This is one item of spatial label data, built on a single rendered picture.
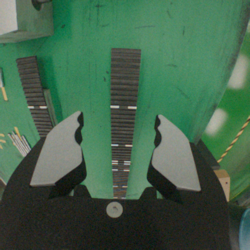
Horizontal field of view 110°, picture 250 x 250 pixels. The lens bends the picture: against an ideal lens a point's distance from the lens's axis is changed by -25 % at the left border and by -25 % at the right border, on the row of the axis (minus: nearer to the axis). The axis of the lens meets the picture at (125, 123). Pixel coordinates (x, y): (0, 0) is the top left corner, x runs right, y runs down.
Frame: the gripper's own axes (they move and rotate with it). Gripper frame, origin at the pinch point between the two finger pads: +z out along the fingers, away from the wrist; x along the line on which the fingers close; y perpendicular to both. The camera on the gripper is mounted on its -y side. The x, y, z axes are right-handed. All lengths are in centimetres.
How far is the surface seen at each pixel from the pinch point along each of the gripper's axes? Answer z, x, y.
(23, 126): 14.2, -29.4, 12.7
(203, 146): 26, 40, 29
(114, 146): 10.5, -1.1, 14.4
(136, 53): 10.8, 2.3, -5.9
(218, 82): 13.3, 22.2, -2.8
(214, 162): 15, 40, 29
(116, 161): 10.5, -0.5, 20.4
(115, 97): 10.3, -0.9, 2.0
